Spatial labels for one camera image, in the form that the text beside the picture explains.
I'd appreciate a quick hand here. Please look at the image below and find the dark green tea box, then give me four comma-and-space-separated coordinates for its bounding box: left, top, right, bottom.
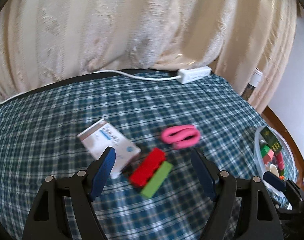
260, 126, 282, 154

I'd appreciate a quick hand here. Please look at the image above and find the cream curtain right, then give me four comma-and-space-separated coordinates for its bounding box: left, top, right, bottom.
214, 0, 297, 113

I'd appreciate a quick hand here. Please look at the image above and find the white tower heater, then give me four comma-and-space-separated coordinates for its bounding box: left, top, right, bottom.
241, 68, 263, 101

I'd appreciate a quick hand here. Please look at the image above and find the red toy brick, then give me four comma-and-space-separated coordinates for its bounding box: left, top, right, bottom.
128, 148, 166, 188

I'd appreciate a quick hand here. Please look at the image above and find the blue plaid tablecloth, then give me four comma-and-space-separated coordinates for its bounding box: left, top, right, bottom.
0, 72, 265, 239

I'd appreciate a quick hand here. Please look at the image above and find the white medicine box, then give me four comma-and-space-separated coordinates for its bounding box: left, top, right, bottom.
77, 119, 141, 179

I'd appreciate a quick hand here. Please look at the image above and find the cream patterned curtain left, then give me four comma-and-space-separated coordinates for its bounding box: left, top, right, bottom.
0, 0, 237, 101

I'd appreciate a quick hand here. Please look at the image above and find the clear plastic bowl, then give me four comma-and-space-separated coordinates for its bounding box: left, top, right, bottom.
254, 126, 297, 198

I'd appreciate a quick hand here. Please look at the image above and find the pink foam roller straight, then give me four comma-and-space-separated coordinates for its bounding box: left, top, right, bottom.
275, 152, 285, 171

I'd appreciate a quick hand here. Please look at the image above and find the white power strip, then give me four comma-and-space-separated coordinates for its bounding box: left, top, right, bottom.
177, 66, 212, 85

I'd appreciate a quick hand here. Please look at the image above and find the plain green toy brick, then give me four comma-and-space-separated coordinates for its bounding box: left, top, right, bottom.
140, 161, 173, 199

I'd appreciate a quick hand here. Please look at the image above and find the pink and green block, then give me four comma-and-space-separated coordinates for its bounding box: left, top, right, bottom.
261, 145, 274, 165

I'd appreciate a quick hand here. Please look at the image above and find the white ceramic cup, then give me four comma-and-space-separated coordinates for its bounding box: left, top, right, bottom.
267, 164, 279, 177

